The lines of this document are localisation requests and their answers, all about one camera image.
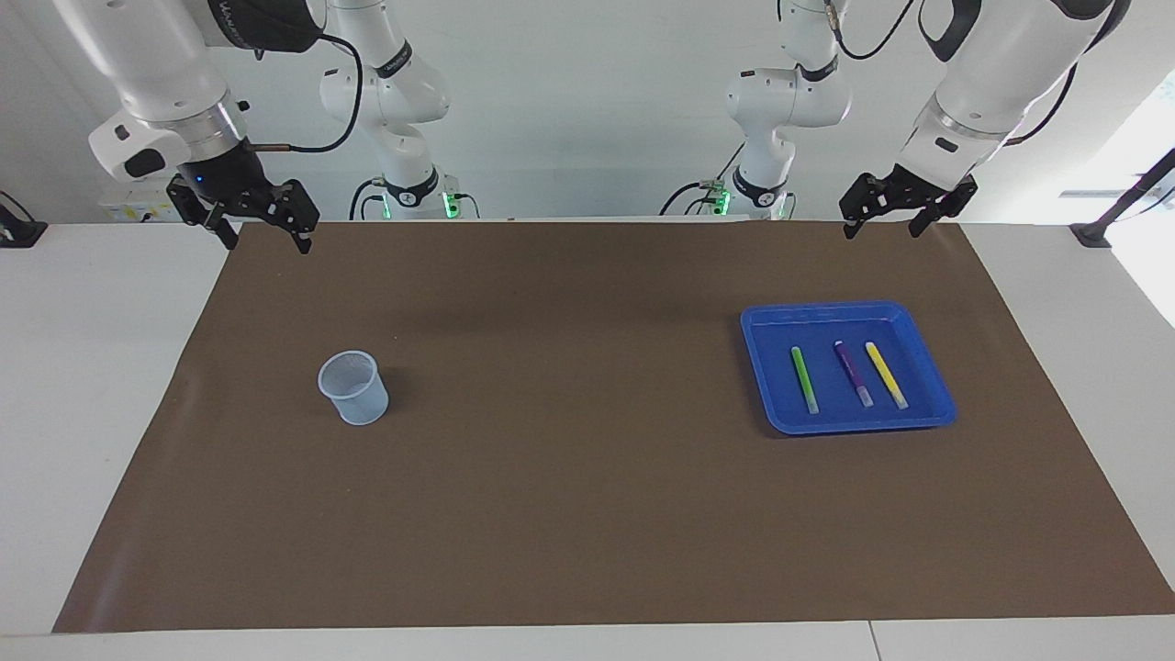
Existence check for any purple pen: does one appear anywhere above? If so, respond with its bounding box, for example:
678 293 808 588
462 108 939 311
834 340 875 409

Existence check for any yellow pen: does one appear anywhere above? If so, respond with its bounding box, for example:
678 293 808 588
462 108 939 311
865 342 910 410

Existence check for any green pen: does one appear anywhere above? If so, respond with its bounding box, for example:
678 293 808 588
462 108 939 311
790 345 820 415

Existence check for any black stand with pole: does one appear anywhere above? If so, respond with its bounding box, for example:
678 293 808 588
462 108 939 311
1069 147 1175 249

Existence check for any clear plastic cup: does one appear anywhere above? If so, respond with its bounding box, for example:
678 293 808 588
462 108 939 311
318 350 390 426

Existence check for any blue plastic tray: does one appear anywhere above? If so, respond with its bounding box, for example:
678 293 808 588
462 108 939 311
740 300 958 436

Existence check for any black table clamp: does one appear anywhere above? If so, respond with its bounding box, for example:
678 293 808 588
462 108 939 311
0 191 49 249

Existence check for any brown table mat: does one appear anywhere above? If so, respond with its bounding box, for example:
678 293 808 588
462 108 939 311
52 220 1175 634

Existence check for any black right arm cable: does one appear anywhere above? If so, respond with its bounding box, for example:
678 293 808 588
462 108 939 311
243 32 365 155

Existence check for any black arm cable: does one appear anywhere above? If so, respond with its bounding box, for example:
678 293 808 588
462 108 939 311
822 0 1080 148
243 32 365 155

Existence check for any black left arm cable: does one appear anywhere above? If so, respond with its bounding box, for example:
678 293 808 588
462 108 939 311
822 0 1080 148

